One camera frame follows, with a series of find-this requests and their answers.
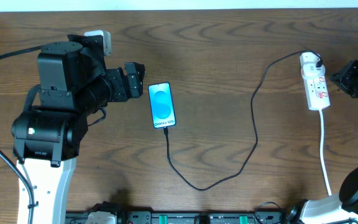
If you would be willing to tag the white USB charger plug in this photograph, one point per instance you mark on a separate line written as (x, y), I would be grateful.
(308, 61)

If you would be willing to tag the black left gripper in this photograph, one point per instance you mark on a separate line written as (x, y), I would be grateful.
(117, 84)

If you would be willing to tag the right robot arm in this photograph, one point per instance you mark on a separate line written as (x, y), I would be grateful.
(343, 206)

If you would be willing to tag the blue Galaxy smartphone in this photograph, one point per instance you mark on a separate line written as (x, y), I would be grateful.
(161, 105)

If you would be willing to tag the white power strip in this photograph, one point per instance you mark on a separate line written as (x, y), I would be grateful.
(316, 90)

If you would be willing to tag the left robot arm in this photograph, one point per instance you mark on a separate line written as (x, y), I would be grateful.
(74, 83)

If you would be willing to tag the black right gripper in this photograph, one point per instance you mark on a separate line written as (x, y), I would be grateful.
(348, 76)

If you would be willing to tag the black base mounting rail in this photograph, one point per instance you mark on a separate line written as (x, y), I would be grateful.
(108, 212)

